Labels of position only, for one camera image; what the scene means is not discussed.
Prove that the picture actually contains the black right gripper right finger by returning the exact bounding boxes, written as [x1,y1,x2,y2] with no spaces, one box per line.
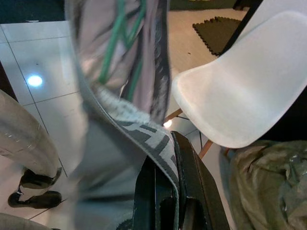
[172,131,231,230]

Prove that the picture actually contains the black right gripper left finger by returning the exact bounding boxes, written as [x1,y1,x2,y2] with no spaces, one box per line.
[133,157,180,230]

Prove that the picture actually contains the grey shorts with lettered waistband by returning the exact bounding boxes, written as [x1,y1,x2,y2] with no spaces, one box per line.
[64,0,180,230]

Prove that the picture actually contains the teal plastic hanger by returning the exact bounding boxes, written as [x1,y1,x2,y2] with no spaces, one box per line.
[98,0,147,101]

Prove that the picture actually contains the olive green bag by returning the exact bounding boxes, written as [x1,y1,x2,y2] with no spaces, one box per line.
[222,139,307,230]

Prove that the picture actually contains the white shell chair wooden legs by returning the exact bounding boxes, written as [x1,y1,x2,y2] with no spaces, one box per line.
[165,11,307,161]

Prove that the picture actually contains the black robot foot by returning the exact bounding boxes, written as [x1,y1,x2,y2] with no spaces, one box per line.
[7,190,62,209]

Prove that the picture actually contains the silver robot leg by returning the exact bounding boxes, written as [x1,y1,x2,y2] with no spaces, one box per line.
[0,89,63,191]

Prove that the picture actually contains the black foam floor mat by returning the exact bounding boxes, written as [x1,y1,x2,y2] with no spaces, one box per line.
[192,16,243,58]

